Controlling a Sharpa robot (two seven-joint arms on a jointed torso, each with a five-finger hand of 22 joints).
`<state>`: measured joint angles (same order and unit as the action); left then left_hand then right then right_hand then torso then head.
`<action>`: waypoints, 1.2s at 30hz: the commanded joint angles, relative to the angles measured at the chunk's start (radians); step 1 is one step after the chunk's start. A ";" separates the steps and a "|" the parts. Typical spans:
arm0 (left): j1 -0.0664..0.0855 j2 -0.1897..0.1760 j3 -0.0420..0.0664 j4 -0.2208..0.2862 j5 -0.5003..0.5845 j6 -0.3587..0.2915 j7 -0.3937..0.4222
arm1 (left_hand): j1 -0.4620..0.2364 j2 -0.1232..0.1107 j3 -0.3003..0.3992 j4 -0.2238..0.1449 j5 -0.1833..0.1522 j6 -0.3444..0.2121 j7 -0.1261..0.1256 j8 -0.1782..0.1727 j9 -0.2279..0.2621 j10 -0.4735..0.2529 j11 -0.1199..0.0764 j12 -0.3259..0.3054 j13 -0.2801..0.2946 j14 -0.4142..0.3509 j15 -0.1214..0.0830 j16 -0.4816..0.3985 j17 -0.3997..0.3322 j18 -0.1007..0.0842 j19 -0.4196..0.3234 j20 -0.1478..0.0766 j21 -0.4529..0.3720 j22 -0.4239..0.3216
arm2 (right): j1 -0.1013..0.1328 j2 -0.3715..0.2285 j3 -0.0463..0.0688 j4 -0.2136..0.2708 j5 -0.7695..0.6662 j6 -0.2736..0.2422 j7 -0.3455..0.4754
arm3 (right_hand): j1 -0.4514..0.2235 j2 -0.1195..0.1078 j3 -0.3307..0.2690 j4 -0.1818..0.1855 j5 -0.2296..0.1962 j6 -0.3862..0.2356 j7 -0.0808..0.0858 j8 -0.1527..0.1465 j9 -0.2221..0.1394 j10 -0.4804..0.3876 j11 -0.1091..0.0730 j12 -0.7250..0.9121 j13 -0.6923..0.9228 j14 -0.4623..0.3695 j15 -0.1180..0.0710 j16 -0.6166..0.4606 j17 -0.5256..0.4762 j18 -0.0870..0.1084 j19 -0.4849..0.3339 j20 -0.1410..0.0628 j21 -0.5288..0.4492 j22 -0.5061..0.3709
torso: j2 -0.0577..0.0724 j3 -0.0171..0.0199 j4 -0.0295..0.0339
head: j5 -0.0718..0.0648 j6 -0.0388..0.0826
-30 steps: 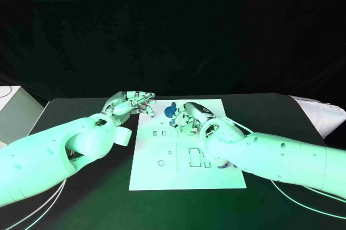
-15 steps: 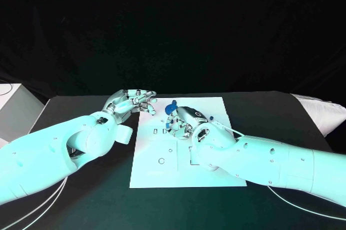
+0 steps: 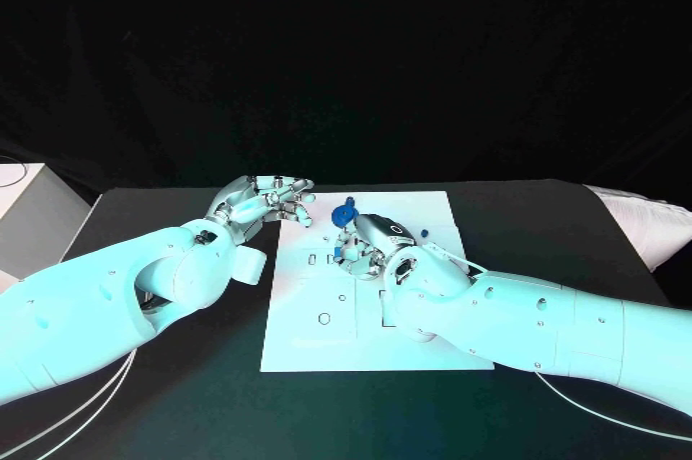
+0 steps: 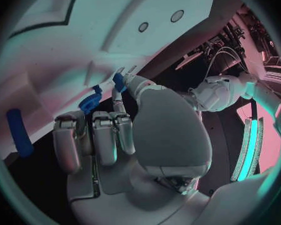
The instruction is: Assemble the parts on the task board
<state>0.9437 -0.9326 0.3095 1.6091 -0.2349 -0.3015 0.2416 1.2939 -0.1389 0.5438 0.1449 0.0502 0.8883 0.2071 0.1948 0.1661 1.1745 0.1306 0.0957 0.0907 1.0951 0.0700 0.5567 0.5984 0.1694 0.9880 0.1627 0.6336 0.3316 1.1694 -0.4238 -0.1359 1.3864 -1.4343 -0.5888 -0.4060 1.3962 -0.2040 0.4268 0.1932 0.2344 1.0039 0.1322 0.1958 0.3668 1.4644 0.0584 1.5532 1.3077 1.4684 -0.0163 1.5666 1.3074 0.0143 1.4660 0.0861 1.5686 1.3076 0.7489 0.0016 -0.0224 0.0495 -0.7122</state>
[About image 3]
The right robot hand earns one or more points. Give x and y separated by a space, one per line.
378 231

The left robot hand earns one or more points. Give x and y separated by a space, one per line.
254 205

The blue gear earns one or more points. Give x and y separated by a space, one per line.
342 215

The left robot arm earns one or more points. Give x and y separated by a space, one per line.
81 310

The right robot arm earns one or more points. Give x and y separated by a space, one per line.
541 325

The white task board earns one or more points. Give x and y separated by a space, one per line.
313 340

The white box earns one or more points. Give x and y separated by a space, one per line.
38 220

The white pleated cloth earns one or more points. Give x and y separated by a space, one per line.
649 223

